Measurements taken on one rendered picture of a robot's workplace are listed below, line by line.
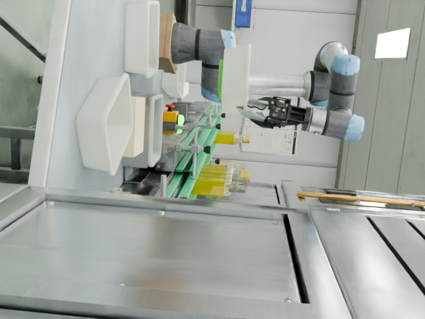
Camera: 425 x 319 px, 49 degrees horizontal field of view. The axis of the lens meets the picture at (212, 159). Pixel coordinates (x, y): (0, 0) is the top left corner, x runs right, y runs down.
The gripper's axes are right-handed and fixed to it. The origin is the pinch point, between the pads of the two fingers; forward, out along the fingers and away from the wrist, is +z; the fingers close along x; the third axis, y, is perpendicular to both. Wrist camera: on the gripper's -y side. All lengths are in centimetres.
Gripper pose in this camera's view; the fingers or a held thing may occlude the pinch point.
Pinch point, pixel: (240, 107)
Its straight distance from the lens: 141.1
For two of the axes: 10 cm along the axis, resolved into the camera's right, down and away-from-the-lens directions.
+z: -9.8, -2.1, 0.7
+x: -2.1, 9.7, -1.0
